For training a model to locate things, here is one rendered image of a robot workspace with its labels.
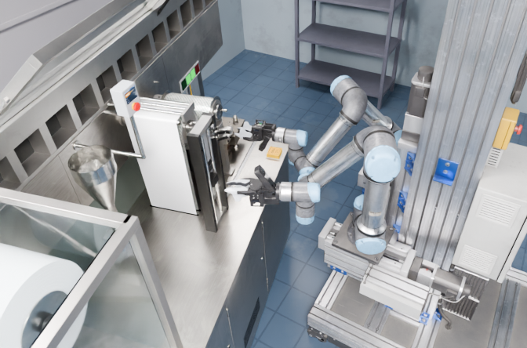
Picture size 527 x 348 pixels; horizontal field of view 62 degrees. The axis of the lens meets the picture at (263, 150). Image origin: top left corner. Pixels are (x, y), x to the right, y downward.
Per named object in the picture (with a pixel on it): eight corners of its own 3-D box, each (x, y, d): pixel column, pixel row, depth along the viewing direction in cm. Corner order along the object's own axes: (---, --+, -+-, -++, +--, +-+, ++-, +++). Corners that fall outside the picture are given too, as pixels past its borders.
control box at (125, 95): (133, 119, 144) (125, 92, 137) (117, 115, 146) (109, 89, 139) (146, 107, 149) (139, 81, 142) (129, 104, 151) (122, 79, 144)
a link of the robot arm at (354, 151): (377, 106, 162) (290, 176, 189) (380, 124, 154) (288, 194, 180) (398, 124, 166) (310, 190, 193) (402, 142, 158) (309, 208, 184)
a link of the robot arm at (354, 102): (382, 106, 194) (313, 185, 210) (369, 94, 202) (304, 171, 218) (365, 96, 187) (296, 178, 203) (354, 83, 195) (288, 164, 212)
